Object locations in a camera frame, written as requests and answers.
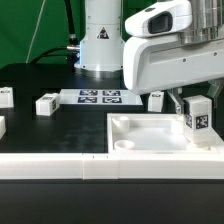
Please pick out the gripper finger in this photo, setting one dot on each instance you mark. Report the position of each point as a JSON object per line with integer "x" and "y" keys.
{"x": 215, "y": 89}
{"x": 174, "y": 94}

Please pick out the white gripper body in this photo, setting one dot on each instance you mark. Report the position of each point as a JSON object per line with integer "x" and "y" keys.
{"x": 163, "y": 63}

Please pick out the white square table top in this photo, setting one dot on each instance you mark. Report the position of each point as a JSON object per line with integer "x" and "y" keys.
{"x": 154, "y": 134}

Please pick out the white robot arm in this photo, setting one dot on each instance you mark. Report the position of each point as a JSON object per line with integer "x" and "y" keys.
{"x": 101, "y": 50}

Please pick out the white base tag plate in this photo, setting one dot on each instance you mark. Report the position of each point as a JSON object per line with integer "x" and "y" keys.
{"x": 99, "y": 97}

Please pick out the white U-shaped obstacle fence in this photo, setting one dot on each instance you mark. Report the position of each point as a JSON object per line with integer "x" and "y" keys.
{"x": 110, "y": 166}

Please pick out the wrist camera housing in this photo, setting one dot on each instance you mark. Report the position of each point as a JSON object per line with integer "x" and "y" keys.
{"x": 161, "y": 18}

